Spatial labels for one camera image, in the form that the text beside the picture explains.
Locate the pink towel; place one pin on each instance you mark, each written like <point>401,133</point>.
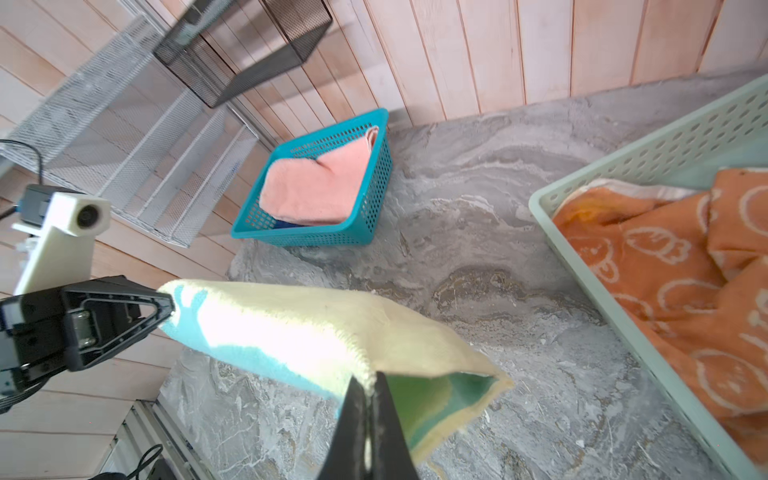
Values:
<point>317,192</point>

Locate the orange patterned towel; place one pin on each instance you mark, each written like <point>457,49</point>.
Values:
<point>690,269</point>

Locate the light green towel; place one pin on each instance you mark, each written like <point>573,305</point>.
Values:
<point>319,339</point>

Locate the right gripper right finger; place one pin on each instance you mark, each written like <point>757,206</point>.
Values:
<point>390,455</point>

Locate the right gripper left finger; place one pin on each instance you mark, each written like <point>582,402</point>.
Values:
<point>346,456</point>

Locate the blue towel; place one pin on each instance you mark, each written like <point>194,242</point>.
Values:
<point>279,224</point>

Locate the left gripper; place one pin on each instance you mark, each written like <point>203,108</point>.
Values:
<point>74,328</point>

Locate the light green plastic basket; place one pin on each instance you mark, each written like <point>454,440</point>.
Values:
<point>687,153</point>

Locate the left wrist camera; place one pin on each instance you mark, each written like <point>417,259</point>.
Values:
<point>62,225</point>

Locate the black mesh wall basket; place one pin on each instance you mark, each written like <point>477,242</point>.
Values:
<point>223,49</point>

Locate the white wire shelf rack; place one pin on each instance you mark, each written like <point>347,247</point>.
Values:
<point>124,129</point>

